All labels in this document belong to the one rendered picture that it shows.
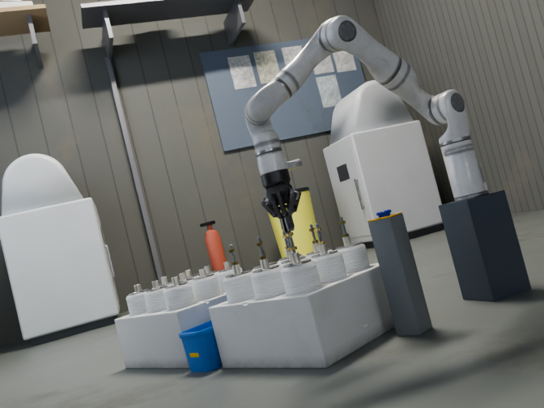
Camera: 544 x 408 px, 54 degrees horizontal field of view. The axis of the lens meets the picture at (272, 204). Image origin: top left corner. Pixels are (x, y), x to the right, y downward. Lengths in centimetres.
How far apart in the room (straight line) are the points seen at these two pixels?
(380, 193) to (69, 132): 256
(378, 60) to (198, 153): 331
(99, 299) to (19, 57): 216
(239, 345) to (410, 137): 332
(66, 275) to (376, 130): 256
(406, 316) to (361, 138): 303
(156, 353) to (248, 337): 46
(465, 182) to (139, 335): 117
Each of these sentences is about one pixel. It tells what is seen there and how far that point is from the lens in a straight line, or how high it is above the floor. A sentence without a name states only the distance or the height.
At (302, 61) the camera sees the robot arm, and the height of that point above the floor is 77.
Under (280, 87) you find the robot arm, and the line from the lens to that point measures 144.
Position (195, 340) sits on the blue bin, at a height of 10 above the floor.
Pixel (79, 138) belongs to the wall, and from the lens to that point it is 468.
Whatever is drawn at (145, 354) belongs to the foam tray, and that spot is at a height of 5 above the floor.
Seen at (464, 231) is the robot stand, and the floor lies 21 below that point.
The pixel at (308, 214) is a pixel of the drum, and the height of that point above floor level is 40.
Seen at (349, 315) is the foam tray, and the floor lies 9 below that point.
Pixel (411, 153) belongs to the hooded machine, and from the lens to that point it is 458.
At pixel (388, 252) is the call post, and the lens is 144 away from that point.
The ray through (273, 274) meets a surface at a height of 24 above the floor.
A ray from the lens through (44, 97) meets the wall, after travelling 478.
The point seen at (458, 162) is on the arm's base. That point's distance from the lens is 169.
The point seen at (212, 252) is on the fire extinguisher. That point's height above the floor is 29.
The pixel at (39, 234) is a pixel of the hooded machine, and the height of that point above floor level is 69.
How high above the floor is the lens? 36
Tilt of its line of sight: 3 degrees up
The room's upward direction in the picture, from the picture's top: 14 degrees counter-clockwise
